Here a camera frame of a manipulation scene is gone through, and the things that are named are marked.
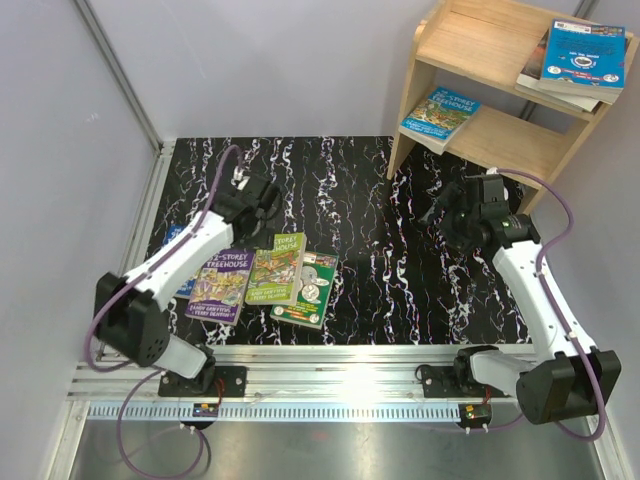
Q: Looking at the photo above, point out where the green storey treehouse book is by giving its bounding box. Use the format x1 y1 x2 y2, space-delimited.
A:
245 232 307 306

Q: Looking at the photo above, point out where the blue 26-storey treehouse book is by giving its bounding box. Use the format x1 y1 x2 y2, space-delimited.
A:
399 87 481 155

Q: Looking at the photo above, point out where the green paperback book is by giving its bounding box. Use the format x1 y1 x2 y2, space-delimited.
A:
270 252 338 330

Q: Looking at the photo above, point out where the purple 52-storey treehouse book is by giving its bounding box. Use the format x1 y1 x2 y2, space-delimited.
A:
185 249 255 326

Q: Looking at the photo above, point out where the blue 91-storey treehouse book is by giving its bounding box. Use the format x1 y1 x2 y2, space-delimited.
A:
162 224 201 299

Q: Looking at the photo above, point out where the dark tale of two cities book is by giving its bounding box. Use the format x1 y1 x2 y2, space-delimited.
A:
515 32 600 112

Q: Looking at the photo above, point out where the blue paperback book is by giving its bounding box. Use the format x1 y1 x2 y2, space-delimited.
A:
539 18 626 104

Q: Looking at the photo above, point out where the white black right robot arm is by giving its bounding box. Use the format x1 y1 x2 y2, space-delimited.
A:
420 169 622 441

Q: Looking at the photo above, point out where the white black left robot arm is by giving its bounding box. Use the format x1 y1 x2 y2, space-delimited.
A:
85 175 283 397

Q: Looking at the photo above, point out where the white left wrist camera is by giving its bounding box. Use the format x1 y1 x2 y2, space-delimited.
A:
232 166 249 191

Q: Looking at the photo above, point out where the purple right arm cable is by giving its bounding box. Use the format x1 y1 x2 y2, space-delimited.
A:
492 167 609 442

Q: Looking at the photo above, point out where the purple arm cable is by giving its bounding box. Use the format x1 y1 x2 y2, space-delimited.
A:
492 167 609 442
82 144 246 474

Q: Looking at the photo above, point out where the aluminium mounting rail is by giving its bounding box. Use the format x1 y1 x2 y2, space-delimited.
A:
67 344 609 402

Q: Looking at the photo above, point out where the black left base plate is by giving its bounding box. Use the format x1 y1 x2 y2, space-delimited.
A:
158 365 248 398

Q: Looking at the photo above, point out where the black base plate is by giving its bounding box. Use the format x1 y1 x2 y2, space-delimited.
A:
158 365 248 398
414 364 490 399

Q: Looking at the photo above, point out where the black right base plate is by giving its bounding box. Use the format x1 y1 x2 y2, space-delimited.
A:
414 364 490 399

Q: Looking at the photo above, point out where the slotted cable duct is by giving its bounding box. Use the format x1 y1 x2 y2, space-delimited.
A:
88 401 492 424

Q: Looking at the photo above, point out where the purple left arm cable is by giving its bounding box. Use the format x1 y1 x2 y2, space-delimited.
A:
82 144 246 474

